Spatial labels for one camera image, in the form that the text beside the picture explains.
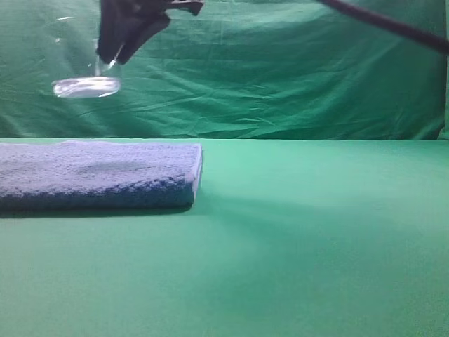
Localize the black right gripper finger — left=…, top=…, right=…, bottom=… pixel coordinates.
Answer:
left=117, top=13, right=170, bottom=65

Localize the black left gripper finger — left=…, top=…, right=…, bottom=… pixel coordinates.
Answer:
left=96, top=0, right=130, bottom=64

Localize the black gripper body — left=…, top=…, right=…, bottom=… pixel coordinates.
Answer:
left=130, top=0, right=205, bottom=21

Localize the transparent glass cup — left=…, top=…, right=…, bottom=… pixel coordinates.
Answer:
left=45, top=16, right=121, bottom=99

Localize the folded blue towel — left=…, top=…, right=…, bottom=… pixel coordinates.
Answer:
left=1, top=140, right=203, bottom=211

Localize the green backdrop cloth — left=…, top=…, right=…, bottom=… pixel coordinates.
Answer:
left=1, top=1, right=448, bottom=140

